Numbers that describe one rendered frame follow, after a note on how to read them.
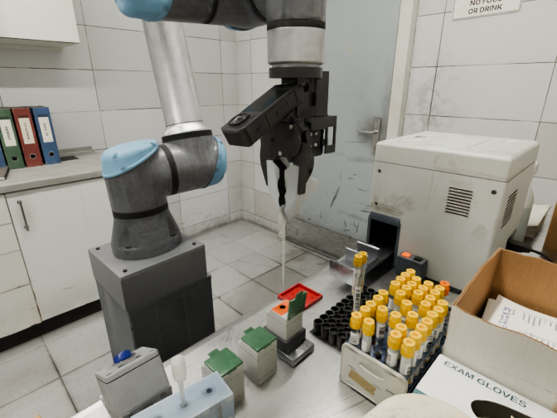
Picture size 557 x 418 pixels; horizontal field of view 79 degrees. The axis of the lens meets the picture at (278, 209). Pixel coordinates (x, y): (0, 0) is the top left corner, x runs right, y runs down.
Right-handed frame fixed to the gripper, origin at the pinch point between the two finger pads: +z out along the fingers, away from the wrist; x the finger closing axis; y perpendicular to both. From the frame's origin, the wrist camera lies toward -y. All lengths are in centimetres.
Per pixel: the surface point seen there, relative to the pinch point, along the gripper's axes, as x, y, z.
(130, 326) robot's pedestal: 28.9, -15.1, 28.3
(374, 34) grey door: 83, 164, -47
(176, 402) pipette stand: -5.3, -22.5, 14.4
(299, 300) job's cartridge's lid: -3.2, 0.2, 13.9
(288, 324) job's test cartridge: -2.5, -1.5, 17.9
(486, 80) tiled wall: 20, 170, -20
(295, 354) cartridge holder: -4.0, -1.4, 23.0
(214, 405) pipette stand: -8.5, -19.8, 14.6
